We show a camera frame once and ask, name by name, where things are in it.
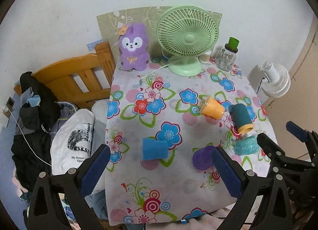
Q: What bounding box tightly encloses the purple plastic cup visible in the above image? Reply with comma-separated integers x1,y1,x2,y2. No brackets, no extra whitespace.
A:
192,146,215,170

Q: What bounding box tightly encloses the light teal plastic cup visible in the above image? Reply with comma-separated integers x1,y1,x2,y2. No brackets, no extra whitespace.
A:
234,135,259,156

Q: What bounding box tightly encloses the dark teal cup, yellow band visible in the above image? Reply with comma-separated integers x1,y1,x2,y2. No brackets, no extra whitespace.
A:
231,104,253,134

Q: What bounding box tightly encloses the orange plastic cup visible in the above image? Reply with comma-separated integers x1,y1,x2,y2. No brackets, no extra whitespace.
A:
199,96,225,120

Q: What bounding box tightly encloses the blue plastic cup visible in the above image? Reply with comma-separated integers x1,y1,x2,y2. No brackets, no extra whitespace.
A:
141,138,168,161

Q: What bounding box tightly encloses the white printed t-shirt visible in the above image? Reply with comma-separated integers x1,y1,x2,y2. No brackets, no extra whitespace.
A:
51,109,95,175

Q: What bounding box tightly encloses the black jacket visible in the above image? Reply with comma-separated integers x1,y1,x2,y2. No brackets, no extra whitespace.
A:
11,71,61,192

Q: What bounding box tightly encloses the white floor fan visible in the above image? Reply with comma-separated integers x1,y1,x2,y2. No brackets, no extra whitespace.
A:
261,61,291,98

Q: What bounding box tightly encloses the wooden chair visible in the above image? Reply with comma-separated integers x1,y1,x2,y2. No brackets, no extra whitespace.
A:
13,41,116,109

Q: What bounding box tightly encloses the floral tablecloth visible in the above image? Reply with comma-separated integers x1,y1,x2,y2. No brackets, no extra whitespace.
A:
105,58,275,226

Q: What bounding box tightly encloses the glass jar, green lid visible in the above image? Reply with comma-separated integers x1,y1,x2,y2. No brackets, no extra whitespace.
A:
215,37,239,71

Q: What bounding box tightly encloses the cotton swab container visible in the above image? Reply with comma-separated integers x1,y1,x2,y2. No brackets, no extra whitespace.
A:
199,50,212,64

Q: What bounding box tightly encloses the purple plush bunny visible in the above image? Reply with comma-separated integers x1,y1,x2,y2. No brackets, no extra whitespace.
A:
119,23,150,71

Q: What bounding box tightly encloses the green desk fan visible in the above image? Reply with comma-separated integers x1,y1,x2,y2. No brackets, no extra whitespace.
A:
156,6,219,77

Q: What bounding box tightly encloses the white cable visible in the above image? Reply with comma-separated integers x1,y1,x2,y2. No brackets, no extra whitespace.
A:
138,57,186,78

